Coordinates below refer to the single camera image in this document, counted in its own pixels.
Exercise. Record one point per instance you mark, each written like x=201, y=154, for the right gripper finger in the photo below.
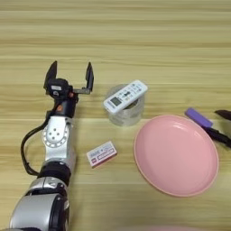
x=225, y=114
x=219, y=136

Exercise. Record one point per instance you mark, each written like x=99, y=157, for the pink round plate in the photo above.
x=177, y=156

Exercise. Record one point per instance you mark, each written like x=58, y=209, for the clear tape roll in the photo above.
x=126, y=118

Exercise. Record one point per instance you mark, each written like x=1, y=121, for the small red white box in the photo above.
x=101, y=154

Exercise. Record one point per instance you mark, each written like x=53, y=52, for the purple rectangular block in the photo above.
x=198, y=118

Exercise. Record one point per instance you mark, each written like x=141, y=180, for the white remote control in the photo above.
x=124, y=96

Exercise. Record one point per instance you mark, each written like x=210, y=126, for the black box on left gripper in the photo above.
x=57, y=87

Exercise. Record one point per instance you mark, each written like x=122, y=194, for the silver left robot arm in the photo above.
x=57, y=141

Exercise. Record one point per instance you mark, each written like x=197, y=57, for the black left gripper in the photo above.
x=64, y=106

